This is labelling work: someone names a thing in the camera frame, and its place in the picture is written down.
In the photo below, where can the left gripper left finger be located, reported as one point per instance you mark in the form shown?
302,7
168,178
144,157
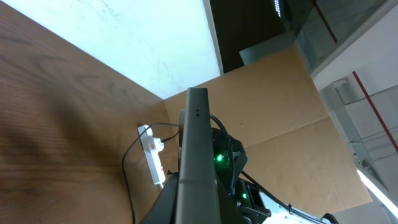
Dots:
163,210

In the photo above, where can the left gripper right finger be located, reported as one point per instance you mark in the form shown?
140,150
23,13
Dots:
228,212

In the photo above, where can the bronze Galaxy smartphone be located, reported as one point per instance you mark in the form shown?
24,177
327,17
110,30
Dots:
197,198

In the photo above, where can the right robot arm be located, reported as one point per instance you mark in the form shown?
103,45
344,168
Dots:
252,201

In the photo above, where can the white USB charger plug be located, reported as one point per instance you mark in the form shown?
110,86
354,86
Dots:
145,131

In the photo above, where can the white power strip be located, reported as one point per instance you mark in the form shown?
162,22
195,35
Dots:
152,147

